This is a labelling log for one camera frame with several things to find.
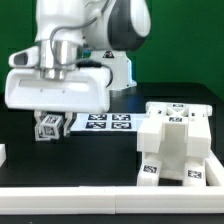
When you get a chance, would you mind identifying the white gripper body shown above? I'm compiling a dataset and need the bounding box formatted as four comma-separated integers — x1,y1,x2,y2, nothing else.
5,68,110,113

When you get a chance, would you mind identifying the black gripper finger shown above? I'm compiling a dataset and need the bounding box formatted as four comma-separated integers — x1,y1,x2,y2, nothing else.
63,112,76,137
34,110,47,126

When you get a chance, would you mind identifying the white cube nut with tag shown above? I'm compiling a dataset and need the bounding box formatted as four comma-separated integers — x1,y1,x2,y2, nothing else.
40,114,63,139

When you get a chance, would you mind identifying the white chair back frame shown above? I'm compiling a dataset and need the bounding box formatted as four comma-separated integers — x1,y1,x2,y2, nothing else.
137,102,212,158

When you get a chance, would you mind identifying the white chair seat part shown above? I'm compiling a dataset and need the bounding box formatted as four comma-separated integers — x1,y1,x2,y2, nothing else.
137,116,211,186

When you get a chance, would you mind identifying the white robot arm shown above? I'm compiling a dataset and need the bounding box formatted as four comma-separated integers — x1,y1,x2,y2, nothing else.
5,0,151,140

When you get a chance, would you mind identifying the white tag sheet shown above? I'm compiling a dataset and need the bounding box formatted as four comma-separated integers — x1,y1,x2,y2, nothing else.
71,113,144,132

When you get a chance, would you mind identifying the small white cube nut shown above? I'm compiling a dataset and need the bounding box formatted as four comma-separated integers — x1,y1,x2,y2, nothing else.
34,125,50,141

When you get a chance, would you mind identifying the white L-shaped fence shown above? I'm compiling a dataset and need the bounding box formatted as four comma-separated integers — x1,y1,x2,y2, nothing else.
0,155,224,215

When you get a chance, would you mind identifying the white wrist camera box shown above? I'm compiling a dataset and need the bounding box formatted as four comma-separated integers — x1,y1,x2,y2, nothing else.
8,46,40,69

